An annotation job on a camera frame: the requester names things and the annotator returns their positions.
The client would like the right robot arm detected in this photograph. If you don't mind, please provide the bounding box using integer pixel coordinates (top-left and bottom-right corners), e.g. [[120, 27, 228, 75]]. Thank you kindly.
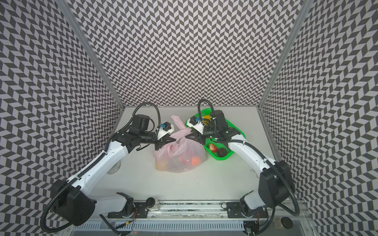
[[186, 110, 300, 217]]

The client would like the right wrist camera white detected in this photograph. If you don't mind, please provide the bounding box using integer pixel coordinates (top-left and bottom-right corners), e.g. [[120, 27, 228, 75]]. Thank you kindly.
[[187, 116, 205, 134]]

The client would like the clear tape roll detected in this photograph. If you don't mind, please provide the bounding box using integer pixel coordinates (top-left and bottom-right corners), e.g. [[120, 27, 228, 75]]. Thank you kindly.
[[107, 161, 122, 175]]

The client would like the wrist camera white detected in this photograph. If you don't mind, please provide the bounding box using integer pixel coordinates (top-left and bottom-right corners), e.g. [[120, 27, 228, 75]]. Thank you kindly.
[[187, 116, 205, 134], [157, 122, 174, 140]]

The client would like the dark fake plum right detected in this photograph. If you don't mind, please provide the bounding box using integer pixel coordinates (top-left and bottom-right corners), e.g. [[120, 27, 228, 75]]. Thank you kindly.
[[217, 148, 227, 158]]

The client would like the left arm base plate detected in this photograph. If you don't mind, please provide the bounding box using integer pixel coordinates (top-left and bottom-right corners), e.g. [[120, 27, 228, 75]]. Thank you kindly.
[[107, 192, 149, 219]]

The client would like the green plastic basket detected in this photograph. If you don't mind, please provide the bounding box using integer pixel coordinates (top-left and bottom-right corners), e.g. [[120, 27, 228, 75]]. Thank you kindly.
[[185, 108, 245, 160]]

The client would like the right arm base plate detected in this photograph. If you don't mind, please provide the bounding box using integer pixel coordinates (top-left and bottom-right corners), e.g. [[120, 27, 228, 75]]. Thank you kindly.
[[226, 191, 269, 219]]

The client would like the black knob on rail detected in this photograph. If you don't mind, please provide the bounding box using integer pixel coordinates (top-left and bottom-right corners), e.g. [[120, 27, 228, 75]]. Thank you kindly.
[[146, 197, 158, 210]]

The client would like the pink plastic bag peach print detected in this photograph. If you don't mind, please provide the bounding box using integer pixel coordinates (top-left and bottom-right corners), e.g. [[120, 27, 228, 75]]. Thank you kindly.
[[154, 116, 208, 173]]

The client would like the black round cap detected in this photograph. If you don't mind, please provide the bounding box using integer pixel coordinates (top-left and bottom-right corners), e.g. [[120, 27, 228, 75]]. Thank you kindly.
[[281, 217, 293, 229]]

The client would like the aluminium front rail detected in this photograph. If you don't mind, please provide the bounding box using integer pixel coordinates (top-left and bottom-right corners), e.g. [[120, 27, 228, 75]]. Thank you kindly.
[[70, 200, 308, 222]]

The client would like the yellow fake banana bunch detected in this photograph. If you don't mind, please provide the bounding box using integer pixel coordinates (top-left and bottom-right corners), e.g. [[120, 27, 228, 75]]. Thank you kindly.
[[202, 115, 211, 126]]

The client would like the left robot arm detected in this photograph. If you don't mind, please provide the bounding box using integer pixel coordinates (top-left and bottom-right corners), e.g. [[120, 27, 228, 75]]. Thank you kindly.
[[40, 115, 175, 234]]

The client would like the large orange fake orange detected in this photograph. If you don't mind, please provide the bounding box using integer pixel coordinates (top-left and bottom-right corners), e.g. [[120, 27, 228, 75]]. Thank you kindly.
[[191, 156, 202, 166]]

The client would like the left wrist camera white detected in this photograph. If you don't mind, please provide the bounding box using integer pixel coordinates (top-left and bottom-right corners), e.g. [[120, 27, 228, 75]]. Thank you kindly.
[[157, 122, 174, 140]]

